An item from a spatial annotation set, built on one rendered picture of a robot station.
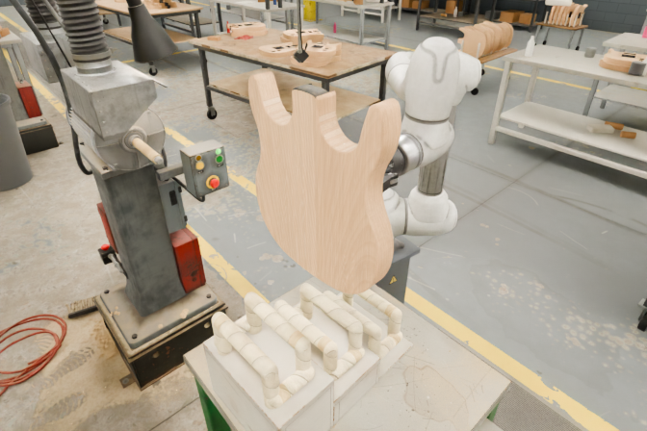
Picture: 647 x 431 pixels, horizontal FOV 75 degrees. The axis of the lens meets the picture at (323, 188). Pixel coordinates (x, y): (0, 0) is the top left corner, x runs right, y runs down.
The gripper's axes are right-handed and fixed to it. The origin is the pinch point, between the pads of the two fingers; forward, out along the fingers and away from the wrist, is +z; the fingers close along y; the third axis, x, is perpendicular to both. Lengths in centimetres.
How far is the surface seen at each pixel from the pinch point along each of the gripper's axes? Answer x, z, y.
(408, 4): -129, -991, 686
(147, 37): 18, -3, 78
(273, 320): -23.7, 15.7, -0.3
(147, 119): -14, -5, 98
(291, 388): -31.2, 19.9, -10.1
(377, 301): -40.0, -16.2, -2.5
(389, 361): -51, -11, -12
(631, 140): -117, -384, 6
